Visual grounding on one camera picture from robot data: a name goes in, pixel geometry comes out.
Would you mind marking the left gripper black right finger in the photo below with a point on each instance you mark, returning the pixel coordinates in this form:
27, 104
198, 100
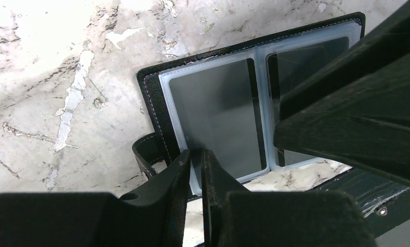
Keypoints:
236, 216

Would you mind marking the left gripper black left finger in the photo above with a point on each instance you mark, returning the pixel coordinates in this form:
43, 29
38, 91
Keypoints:
153, 214

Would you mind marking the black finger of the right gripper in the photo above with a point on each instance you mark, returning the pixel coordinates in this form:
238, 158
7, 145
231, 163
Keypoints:
356, 110

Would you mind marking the black credit card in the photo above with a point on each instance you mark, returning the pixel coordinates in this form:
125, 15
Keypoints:
218, 109

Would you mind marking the black leather card holder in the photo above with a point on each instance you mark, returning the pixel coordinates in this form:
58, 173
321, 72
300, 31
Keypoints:
283, 61

